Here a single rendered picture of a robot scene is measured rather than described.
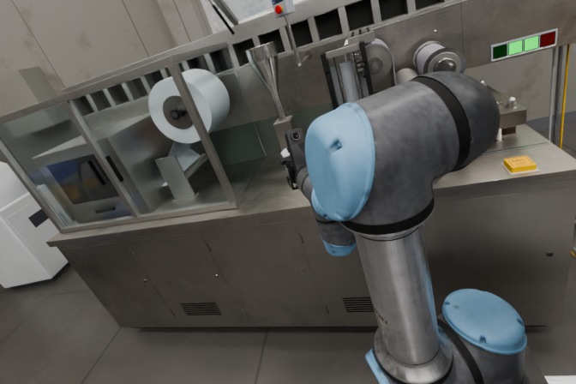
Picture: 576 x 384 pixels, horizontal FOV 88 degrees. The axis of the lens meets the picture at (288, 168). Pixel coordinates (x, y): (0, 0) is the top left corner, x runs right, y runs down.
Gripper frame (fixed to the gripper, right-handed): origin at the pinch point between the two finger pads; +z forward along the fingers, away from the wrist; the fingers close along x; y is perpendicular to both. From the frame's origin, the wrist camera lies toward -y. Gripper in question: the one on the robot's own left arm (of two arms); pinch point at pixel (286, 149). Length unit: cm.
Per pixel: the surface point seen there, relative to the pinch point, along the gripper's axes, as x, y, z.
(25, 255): -228, 116, 223
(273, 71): 13, -19, 55
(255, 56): 5, -27, 54
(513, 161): 76, 21, -12
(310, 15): 39, -41, 68
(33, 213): -217, 83, 245
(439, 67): 67, -12, 14
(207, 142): -24.2, 2.8, 42.2
